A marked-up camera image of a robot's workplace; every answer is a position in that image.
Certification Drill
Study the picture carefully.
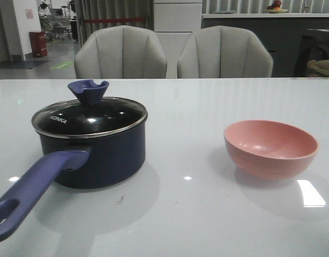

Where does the dark blue saucepan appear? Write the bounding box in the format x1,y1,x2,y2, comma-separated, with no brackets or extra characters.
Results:
0,97,148,244

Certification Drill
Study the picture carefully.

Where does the red barrier tape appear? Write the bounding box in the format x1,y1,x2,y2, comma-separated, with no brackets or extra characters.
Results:
83,17,147,24

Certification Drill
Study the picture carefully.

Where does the glass pot lid blue knob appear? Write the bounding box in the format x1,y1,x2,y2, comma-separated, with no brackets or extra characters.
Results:
32,79,148,139

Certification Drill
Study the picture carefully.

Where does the fruit plate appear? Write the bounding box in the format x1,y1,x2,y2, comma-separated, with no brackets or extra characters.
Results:
264,0,288,13

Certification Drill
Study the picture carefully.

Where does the pink bowl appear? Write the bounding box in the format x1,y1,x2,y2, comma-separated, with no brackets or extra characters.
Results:
223,120,319,179

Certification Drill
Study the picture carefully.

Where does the red trash bin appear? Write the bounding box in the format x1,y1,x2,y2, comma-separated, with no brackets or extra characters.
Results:
29,31,48,57

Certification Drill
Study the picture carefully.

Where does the dark kitchen counter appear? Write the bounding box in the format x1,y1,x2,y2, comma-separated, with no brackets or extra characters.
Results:
201,13,329,77

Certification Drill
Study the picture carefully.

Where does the white refrigerator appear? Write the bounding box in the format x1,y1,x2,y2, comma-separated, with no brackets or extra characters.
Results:
154,1,203,54

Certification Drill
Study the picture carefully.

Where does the left beige chair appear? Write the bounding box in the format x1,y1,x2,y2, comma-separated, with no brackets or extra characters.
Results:
74,25,167,79

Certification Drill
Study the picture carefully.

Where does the right beige chair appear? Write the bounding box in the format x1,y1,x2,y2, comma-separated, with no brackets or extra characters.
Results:
177,26,274,79

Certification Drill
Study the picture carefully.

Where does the beige chair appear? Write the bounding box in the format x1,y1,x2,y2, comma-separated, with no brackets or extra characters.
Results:
177,26,274,79
74,25,167,79

